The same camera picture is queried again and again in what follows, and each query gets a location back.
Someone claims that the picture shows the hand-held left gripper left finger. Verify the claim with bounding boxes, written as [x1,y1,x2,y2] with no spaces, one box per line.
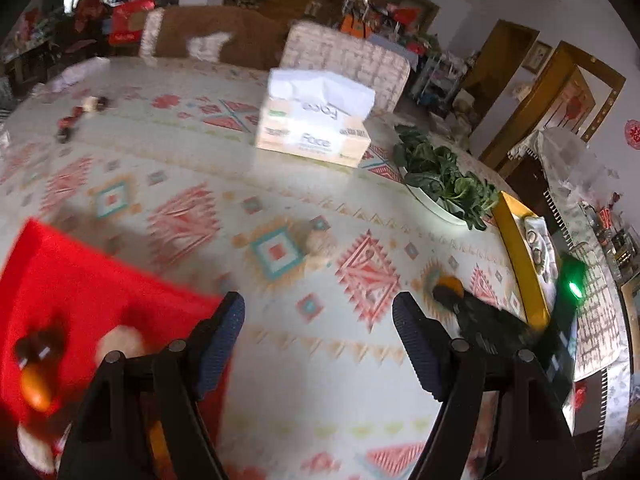
[57,291,247,480]

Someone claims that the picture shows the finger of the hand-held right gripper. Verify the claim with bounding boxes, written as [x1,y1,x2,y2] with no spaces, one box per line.
[433,287,521,358]
[457,292,533,333]

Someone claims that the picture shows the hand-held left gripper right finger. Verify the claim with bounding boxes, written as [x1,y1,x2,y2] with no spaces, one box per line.
[392,292,576,480]

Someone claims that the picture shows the medium orange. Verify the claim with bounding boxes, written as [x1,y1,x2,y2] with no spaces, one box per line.
[435,275,463,301]

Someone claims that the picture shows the beige rice cake cylinder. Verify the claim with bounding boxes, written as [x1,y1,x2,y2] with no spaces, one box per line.
[95,324,146,361]

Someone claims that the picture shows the small orange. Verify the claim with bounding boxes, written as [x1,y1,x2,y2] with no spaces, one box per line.
[147,420,168,471]
[20,365,53,413]

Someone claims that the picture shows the red box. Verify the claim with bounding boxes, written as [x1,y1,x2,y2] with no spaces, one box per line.
[0,217,236,476]

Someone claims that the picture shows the white patterned chair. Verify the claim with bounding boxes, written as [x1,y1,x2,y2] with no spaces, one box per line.
[570,242,631,381]

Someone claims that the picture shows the yellow shallow box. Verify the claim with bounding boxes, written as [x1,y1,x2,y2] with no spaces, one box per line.
[492,191,561,331]

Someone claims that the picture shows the grey work glove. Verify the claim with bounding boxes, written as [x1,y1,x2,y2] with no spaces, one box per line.
[522,216,558,281]

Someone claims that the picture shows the pale green oval plate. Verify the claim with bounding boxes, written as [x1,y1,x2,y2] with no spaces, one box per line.
[405,182,481,226]

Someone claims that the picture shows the green spinach leaves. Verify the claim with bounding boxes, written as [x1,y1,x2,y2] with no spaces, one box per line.
[393,125,501,231]

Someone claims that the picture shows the lace cloth covered table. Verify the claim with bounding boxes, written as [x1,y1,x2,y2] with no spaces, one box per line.
[507,127,616,261]

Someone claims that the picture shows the white tissue box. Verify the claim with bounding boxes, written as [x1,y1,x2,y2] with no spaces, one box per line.
[255,67,377,167]

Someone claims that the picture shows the white shelf rack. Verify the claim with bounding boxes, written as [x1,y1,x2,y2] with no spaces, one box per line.
[415,50,456,106]

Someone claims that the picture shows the patterned chair back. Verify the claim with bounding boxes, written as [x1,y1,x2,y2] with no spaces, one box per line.
[277,21,412,113]

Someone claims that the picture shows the brown chair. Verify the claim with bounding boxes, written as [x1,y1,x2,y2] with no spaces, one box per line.
[139,6,291,68]

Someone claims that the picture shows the red gift bag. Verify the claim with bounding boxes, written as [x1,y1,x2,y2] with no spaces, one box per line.
[109,0,156,43]

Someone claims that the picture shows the framed wall picture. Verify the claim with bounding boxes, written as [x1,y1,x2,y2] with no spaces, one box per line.
[522,40,553,75]

